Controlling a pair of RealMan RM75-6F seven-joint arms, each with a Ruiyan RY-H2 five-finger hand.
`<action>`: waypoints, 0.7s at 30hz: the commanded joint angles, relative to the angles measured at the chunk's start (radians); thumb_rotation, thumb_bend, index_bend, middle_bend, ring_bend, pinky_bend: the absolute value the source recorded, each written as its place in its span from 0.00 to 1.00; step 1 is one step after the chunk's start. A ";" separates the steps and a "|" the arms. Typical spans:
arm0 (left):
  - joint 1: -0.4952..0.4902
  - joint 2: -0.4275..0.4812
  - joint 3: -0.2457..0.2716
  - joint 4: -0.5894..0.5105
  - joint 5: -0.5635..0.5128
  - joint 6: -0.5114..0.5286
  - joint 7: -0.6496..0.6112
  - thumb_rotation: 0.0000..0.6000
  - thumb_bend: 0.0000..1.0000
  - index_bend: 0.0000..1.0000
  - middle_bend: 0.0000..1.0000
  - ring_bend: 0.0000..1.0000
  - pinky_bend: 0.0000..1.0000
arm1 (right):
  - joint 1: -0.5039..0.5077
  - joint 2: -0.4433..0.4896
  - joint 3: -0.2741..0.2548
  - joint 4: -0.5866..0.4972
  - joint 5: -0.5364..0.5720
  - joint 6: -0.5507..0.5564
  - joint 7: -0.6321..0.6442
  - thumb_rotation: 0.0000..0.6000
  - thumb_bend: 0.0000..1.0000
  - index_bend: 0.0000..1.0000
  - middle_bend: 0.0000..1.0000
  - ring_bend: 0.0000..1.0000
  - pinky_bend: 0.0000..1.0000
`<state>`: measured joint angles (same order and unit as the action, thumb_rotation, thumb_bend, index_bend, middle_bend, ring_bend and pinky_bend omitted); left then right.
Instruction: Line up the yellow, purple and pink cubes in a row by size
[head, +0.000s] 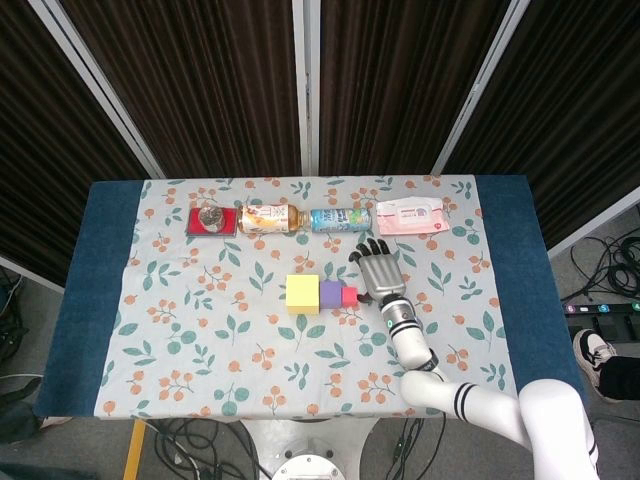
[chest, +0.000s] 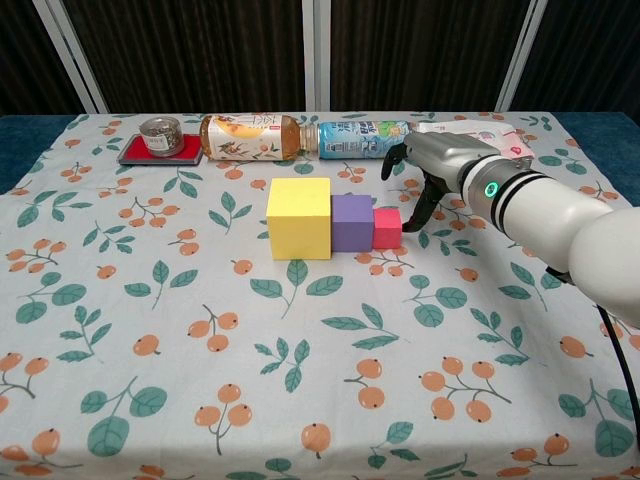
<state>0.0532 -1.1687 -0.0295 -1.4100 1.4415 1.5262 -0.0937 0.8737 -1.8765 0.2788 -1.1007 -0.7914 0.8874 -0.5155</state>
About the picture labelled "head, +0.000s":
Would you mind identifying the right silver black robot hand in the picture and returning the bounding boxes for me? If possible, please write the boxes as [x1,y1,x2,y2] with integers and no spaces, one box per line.
[348,238,408,307]

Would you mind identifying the purple cube block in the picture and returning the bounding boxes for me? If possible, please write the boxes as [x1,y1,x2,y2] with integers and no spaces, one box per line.
[319,280,344,308]

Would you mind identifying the large yellow foam cube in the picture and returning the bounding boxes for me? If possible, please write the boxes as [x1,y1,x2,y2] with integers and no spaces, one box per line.
[285,273,322,316]

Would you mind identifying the pink wet wipes pack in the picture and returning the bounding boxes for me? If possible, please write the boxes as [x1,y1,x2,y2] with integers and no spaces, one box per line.
[375,195,451,236]

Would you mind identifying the blue label drink bottle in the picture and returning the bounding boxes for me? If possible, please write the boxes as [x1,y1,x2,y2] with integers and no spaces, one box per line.
[309,207,372,234]

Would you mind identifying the amber tea plastic bottle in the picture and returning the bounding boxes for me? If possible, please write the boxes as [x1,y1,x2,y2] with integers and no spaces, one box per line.
[235,202,312,235]

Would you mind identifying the red ink pad tray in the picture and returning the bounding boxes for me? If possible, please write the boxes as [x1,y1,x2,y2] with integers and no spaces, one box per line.
[186,206,238,237]

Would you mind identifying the floral print tablecloth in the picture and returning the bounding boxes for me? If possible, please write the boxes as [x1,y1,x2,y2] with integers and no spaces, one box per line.
[93,174,521,419]

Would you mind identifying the dark ribbed partition panel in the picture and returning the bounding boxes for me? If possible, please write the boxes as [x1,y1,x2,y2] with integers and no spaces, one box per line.
[432,0,640,259]
[0,0,166,291]
[305,0,531,177]
[54,0,307,179]

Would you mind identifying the white sneaker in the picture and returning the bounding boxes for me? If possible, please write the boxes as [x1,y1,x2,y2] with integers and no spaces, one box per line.
[572,328,621,402]

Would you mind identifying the black trouser leg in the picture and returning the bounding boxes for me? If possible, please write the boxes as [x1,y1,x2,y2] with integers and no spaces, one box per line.
[597,354,640,402]

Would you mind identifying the blue felt table cover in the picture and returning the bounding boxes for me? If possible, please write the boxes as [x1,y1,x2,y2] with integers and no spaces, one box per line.
[33,174,586,419]

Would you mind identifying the yellow floor strip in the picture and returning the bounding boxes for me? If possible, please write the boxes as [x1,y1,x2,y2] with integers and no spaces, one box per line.
[123,418,147,480]

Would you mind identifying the black floor cable bundle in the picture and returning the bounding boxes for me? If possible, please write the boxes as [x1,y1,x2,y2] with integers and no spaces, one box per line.
[144,417,261,480]
[389,417,426,480]
[569,234,640,301]

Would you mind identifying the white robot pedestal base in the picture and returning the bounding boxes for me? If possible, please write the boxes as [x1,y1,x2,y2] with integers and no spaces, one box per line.
[238,417,377,480]

